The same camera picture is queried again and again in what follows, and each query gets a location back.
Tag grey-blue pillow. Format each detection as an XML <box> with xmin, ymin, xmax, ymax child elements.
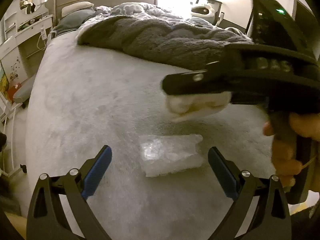
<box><xmin>51</xmin><ymin>9</ymin><xmax>95</xmax><ymax>37</ymax></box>

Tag white dressing table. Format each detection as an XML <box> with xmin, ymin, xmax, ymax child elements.
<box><xmin>1</xmin><ymin>15</ymin><xmax>53</xmax><ymax>102</ymax></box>

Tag person's right hand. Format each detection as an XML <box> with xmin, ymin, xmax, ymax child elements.
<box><xmin>263</xmin><ymin>113</ymin><xmax>319</xmax><ymax>187</ymax></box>

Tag grey floor cushion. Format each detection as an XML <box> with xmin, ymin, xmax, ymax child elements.
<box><xmin>13</xmin><ymin>74</ymin><xmax>36</xmax><ymax>103</ymax></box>

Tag clothes rack wheeled base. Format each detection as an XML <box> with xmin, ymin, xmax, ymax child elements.
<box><xmin>1</xmin><ymin>103</ymin><xmax>27</xmax><ymax>180</ymax></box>

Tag clear bubble wrap piece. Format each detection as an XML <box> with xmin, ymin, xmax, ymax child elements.
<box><xmin>139</xmin><ymin>134</ymin><xmax>204</xmax><ymax>178</ymax></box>

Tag grey bed with blanket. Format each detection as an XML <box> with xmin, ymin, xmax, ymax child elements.
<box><xmin>25</xmin><ymin>31</ymin><xmax>274</xmax><ymax>239</ymax></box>

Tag dark grey fleece duvet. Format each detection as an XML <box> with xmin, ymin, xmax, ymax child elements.
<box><xmin>76</xmin><ymin>2</ymin><xmax>253</xmax><ymax>70</ymax></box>

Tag white tissue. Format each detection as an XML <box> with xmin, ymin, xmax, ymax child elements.
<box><xmin>165</xmin><ymin>92</ymin><xmax>232</xmax><ymax>122</ymax></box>

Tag beige pillow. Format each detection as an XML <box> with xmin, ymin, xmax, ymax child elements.
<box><xmin>61</xmin><ymin>1</ymin><xmax>94</xmax><ymax>17</ymax></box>

